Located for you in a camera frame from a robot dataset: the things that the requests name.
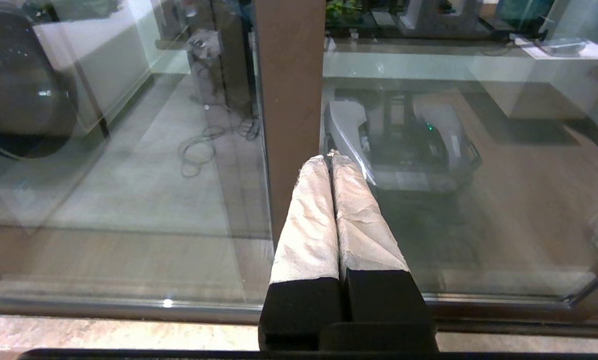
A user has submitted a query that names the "beige sofa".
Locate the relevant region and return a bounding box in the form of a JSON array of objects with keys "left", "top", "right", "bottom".
[{"left": 33, "top": 0, "right": 162, "bottom": 137}]

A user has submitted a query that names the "brown framed sliding glass door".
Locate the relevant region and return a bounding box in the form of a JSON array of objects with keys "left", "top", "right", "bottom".
[{"left": 323, "top": 0, "right": 598, "bottom": 322}]

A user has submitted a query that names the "grey metal rail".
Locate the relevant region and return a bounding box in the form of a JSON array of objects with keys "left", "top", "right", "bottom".
[{"left": 0, "top": 294, "right": 598, "bottom": 352}]

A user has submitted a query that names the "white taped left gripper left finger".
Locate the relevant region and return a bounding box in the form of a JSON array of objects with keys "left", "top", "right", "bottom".
[{"left": 258, "top": 154, "right": 343, "bottom": 352}]

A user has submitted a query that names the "brown framed fixed glass panel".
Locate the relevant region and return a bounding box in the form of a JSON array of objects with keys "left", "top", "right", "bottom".
[{"left": 0, "top": 0, "right": 328, "bottom": 322}]

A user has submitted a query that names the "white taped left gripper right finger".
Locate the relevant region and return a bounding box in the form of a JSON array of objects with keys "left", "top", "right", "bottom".
[{"left": 328, "top": 149, "right": 438, "bottom": 352}]

